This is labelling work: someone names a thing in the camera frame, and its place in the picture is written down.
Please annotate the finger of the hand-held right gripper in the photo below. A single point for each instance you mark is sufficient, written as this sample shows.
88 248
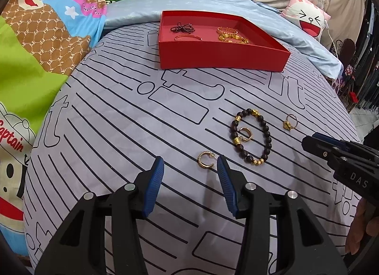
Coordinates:
318 146
319 136

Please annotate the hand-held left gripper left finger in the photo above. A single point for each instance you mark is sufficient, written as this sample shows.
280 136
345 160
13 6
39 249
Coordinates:
154 186

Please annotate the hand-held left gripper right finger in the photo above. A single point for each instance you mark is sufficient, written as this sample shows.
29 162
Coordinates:
226 186

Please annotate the gold hoop earring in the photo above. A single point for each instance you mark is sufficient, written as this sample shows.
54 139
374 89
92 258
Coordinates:
248 132
201 162

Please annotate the red cardboard box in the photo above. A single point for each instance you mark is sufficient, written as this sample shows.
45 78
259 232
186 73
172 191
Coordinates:
222 58

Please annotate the thin gold bangle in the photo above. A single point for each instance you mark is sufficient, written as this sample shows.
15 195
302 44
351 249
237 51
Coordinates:
177 38

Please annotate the person's right hand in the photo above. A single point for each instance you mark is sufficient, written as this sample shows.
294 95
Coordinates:
362 224

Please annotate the grey striped bed sheet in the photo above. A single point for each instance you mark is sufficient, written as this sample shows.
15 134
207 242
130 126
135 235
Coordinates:
133 121

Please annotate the black metal chair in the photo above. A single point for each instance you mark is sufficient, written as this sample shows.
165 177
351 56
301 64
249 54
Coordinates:
349 48

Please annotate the dark hanging clothes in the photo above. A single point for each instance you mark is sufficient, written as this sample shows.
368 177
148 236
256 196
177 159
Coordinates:
370 55

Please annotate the laughing face cartoon pillow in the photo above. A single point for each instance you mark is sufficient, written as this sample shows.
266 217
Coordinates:
308 20

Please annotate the light blue blanket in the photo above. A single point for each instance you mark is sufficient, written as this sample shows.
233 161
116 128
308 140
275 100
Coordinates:
133 11

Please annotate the cartoon monkey blanket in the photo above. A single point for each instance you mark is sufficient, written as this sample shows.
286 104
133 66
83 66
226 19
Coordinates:
29 55

